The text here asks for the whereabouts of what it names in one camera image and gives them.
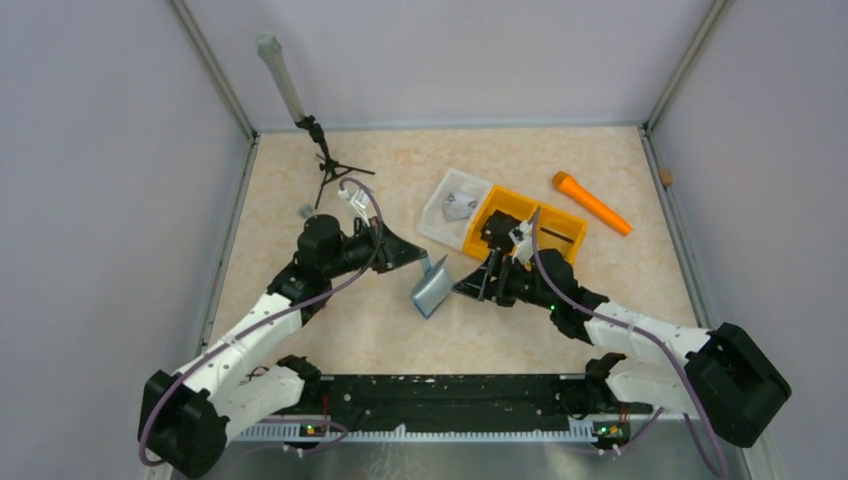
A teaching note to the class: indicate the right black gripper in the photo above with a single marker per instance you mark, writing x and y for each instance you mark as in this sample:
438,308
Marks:
481,285

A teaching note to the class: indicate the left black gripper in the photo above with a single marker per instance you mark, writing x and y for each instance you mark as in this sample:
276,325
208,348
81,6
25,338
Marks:
389,251

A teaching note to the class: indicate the blue card holder wallet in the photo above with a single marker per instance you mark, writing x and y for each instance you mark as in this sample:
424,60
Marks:
433,288

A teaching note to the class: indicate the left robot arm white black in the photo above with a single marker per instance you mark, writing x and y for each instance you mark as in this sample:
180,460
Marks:
190,417

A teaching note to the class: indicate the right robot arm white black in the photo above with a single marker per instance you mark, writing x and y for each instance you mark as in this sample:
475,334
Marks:
720,376

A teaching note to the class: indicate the white plastic tray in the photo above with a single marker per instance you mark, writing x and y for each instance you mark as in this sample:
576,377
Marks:
432,225

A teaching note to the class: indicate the black block in bin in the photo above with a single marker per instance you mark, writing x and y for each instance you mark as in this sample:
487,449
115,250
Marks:
496,231

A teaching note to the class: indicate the silver foil packet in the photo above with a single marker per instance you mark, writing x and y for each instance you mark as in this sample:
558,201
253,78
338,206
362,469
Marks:
458,205

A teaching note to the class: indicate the black mini tripod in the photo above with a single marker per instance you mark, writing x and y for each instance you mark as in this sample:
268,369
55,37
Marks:
332,169

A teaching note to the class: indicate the grey tube on tripod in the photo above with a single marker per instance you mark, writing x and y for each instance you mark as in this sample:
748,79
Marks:
269,51

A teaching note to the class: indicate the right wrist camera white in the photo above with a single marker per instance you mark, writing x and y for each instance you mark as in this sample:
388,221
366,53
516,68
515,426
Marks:
524,242

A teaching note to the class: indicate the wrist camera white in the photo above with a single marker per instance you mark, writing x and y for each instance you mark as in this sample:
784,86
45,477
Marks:
357,202
524,242

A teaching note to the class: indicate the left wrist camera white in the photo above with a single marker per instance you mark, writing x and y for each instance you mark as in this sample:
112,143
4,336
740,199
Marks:
357,202

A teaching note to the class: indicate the orange plastic cone handle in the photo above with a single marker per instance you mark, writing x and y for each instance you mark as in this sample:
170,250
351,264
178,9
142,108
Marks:
566,184

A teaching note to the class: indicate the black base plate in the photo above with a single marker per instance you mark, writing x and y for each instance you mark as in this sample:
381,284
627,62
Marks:
498,403

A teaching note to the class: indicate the small brown wall knob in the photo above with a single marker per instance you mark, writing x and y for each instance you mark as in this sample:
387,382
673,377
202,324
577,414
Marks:
665,177

